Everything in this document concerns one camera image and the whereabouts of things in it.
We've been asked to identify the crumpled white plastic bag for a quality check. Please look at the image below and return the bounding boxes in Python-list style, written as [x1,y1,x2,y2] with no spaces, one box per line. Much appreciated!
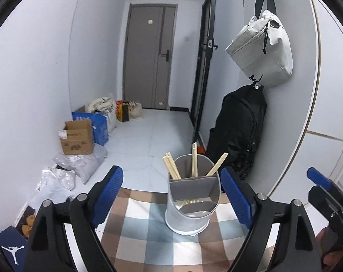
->
[28,167,76,209]

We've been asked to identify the red yellow bag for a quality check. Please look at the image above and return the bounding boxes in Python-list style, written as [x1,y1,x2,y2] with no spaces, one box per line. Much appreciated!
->
[115,100,125,121]

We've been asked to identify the checked tablecloth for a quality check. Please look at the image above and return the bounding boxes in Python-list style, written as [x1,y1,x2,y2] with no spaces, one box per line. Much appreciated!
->
[99,187,277,272]

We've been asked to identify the beige crumpled cloth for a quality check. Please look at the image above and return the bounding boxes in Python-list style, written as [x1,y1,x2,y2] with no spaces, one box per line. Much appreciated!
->
[86,97,115,114]

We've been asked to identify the brown shoes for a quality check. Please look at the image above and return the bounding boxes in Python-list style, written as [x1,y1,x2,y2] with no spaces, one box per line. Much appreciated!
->
[18,215,37,237]

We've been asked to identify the brown black paper bag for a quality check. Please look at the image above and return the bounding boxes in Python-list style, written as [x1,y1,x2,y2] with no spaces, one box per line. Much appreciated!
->
[119,103,130,123]

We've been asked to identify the brown cardboard box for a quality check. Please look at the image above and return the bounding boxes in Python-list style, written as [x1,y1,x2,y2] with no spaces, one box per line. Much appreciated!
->
[58,119,95,155]

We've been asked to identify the light grey sling bag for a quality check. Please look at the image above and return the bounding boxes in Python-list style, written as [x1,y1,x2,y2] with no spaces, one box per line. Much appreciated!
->
[225,0,294,88]

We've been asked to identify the white grey utensil holder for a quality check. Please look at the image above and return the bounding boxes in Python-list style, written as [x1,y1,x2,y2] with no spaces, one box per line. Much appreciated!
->
[165,153,220,236]

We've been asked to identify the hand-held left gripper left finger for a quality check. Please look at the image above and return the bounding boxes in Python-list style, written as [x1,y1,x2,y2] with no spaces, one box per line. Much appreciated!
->
[23,165,124,272]

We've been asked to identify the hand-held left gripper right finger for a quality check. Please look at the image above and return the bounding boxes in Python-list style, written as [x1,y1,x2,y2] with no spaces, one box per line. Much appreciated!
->
[220,167,322,272]

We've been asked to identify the black backpack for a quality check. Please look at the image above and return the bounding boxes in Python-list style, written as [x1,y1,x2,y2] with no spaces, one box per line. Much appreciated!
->
[206,84,267,180]

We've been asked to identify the white woven sack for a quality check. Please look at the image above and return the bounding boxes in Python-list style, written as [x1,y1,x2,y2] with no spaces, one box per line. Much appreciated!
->
[105,93,118,134]

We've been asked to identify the white cabinet wood trim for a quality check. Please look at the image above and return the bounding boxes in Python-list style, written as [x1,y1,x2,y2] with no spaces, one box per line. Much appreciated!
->
[266,0,343,204]

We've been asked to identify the person's right hand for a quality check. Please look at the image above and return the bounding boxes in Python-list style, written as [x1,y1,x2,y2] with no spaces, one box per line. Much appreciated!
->
[316,227,340,268]

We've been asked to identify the navy shoe box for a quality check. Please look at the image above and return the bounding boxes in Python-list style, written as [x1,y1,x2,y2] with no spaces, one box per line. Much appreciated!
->
[0,225,30,272]

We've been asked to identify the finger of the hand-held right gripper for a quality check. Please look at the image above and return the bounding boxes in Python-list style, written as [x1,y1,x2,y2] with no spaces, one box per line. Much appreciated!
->
[307,167,343,204]
[308,185,343,221]

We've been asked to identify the grey entrance door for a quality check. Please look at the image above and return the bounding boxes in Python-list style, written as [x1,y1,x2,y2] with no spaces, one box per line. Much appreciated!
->
[123,3,178,110]

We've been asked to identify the black framed glass door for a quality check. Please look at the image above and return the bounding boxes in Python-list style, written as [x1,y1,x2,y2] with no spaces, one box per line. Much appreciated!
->
[189,0,219,141]

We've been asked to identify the bunch of wooden chopsticks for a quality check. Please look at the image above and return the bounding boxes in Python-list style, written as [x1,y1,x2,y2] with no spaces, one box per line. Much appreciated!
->
[162,142,229,180]

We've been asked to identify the beige plastic bag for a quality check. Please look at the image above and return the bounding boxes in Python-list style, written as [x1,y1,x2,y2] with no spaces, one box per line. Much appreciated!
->
[127,100,144,119]

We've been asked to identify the blue cardboard box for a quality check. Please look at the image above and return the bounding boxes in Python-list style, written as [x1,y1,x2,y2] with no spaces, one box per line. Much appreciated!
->
[72,105,109,146]

